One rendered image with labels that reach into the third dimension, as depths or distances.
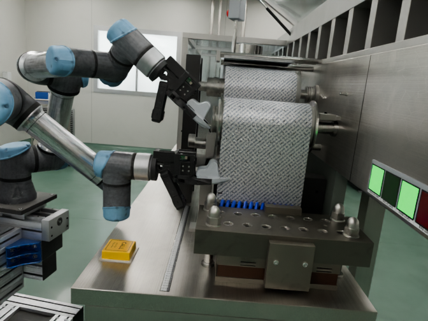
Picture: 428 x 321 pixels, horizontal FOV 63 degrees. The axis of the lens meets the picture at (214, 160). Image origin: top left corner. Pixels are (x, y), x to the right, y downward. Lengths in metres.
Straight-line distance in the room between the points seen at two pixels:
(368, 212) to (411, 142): 0.56
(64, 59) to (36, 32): 6.35
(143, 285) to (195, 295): 0.12
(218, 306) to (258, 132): 0.44
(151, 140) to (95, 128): 1.06
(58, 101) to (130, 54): 0.55
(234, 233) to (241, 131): 0.28
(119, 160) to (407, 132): 0.66
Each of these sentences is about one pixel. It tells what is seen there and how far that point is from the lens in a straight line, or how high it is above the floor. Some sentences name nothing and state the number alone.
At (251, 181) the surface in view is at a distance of 0.96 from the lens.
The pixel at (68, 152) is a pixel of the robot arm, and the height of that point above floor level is 1.12.
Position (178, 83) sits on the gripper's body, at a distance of 0.94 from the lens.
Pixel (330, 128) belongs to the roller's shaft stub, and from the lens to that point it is 1.02.
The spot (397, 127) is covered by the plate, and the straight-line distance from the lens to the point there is 0.73.
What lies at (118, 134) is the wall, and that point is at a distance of 6.82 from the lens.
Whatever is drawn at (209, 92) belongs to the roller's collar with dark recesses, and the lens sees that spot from 1.20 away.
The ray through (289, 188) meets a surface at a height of 1.08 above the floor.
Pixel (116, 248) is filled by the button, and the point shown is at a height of 0.92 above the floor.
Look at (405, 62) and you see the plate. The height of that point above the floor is 1.41.
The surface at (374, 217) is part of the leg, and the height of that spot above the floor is 0.97.
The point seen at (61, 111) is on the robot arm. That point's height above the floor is 1.20.
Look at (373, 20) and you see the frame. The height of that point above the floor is 1.52.
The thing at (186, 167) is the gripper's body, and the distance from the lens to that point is 0.93.
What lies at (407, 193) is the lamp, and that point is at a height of 1.19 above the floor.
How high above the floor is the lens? 1.35
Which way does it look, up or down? 13 degrees down
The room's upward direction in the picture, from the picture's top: 5 degrees clockwise
